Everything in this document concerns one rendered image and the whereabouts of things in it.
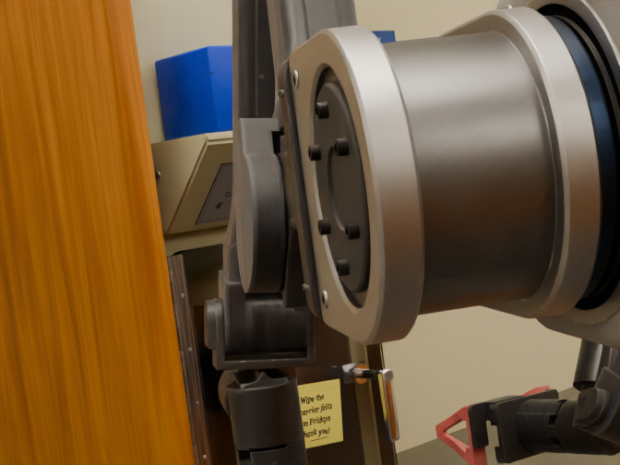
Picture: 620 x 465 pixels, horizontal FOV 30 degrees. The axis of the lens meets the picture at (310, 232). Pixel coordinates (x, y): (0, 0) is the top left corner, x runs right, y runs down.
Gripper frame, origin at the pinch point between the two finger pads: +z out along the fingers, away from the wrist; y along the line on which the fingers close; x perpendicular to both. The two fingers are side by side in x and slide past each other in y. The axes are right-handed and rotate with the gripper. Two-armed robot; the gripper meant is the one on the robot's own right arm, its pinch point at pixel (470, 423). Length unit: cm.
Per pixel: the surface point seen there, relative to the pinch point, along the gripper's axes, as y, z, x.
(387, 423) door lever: 2.8, 11.1, -0.3
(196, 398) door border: 27.7, 14.3, -7.7
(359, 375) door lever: 3.1, 14.8, -6.4
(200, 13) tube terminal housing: 21, 13, -51
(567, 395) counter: -89, 58, 12
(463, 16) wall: -75, 59, -66
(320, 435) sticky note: 10.0, 15.4, -0.2
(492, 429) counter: -62, 54, 13
